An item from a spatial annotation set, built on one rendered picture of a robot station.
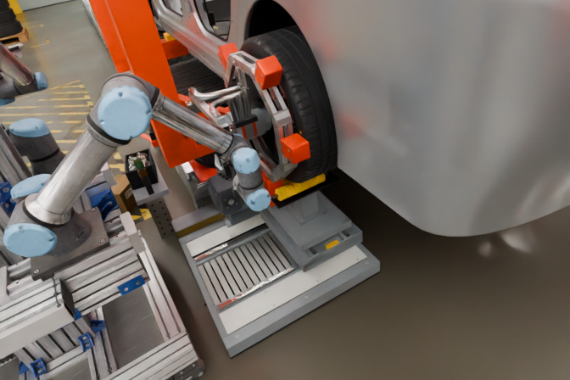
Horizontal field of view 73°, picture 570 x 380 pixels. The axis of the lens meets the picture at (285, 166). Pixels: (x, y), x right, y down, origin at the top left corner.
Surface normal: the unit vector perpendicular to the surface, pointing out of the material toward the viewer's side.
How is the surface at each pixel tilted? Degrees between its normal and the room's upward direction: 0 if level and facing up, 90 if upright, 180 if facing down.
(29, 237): 95
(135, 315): 0
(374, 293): 0
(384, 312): 0
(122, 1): 90
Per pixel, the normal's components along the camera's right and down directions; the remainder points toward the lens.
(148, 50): 0.48, 0.44
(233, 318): -0.14, -0.81
